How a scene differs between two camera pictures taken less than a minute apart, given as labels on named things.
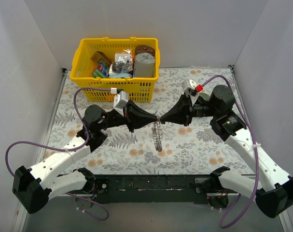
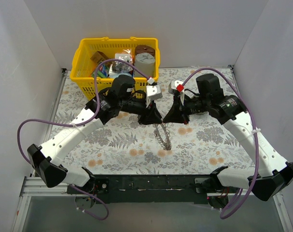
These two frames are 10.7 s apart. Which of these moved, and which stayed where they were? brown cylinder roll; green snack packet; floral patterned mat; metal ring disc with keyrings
Moved: metal ring disc with keyrings
Stayed: green snack packet; floral patterned mat; brown cylinder roll
